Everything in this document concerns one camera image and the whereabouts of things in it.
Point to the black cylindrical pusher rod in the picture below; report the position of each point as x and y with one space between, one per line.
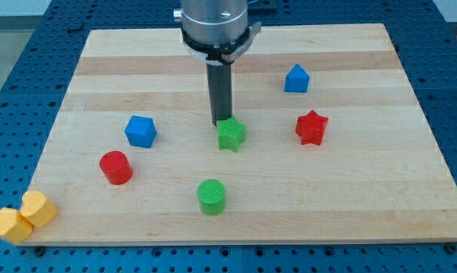
219 79

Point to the green star block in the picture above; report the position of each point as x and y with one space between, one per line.
230 134

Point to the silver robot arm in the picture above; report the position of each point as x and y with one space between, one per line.
217 32

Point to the red star block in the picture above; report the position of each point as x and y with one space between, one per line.
311 128

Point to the blue pentagon house block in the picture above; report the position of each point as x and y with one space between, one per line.
297 80

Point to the blue cube block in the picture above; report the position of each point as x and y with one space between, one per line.
140 131

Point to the green cylinder block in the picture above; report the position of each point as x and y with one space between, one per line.
211 197

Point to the red cylinder block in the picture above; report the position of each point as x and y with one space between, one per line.
116 167

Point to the wooden board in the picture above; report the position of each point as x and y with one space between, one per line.
378 176

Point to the yellow heart block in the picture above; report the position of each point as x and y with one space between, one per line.
37 208

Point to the yellow hexagon block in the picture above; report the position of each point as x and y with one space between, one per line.
14 228

